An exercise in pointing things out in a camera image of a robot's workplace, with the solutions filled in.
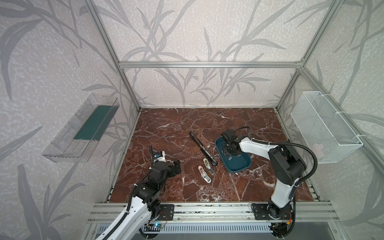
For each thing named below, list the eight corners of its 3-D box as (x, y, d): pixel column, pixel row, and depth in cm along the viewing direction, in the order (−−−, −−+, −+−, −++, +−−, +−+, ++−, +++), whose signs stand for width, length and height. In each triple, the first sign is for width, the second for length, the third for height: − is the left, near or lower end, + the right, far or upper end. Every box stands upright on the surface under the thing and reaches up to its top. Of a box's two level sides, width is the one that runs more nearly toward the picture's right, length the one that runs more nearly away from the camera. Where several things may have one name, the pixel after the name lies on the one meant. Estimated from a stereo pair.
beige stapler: (212, 176, 87) (213, 172, 83) (202, 163, 92) (202, 159, 88) (215, 173, 88) (216, 170, 84) (205, 161, 93) (205, 157, 89)
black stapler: (213, 167, 91) (213, 165, 89) (188, 136, 106) (188, 134, 104) (218, 163, 93) (218, 161, 91) (193, 133, 107) (192, 131, 105)
